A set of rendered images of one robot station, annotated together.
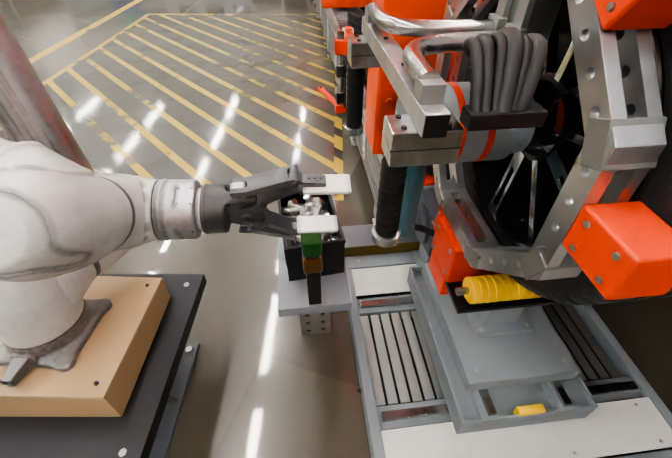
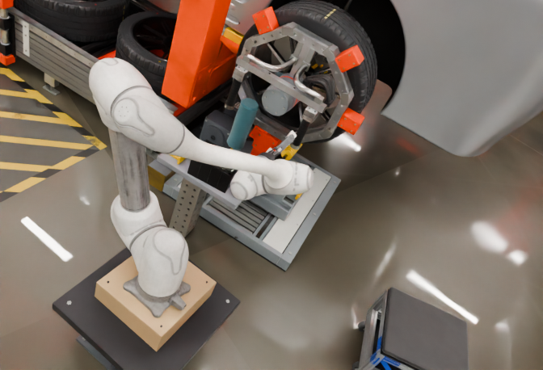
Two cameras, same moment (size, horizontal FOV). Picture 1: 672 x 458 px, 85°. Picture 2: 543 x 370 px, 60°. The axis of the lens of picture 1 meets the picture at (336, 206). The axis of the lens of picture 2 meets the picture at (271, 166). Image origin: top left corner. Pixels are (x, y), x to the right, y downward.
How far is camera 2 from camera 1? 1.69 m
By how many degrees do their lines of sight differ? 54
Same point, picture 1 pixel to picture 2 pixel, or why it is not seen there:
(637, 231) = (355, 116)
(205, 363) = not seen: hidden behind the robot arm
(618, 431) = (317, 185)
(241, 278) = (111, 236)
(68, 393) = (204, 292)
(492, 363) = not seen: hidden behind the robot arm
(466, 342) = not seen: hidden behind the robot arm
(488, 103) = (330, 98)
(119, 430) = (216, 298)
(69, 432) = (200, 317)
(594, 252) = (348, 124)
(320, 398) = (223, 254)
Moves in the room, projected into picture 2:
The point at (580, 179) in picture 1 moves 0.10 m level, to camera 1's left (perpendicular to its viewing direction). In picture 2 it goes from (340, 107) to (330, 115)
